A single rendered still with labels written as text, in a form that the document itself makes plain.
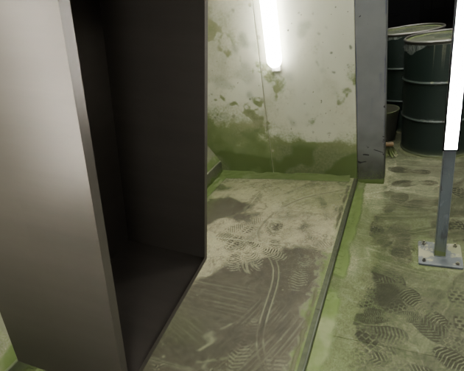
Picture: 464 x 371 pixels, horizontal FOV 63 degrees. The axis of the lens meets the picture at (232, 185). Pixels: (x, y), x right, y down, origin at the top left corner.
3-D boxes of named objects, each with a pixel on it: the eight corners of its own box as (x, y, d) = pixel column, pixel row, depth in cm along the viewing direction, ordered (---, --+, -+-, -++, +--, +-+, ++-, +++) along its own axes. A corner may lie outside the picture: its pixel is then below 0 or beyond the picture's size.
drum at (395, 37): (442, 114, 382) (449, 20, 344) (434, 134, 340) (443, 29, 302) (381, 113, 413) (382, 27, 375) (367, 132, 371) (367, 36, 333)
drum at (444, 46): (392, 137, 349) (395, 35, 311) (461, 130, 337) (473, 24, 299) (409, 162, 298) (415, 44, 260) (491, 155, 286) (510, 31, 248)
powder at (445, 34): (398, 39, 310) (398, 37, 310) (470, 29, 299) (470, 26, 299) (416, 48, 263) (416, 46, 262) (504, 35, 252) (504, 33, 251)
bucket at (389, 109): (398, 144, 332) (399, 113, 320) (363, 144, 344) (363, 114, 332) (399, 132, 357) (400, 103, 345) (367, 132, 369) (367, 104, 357)
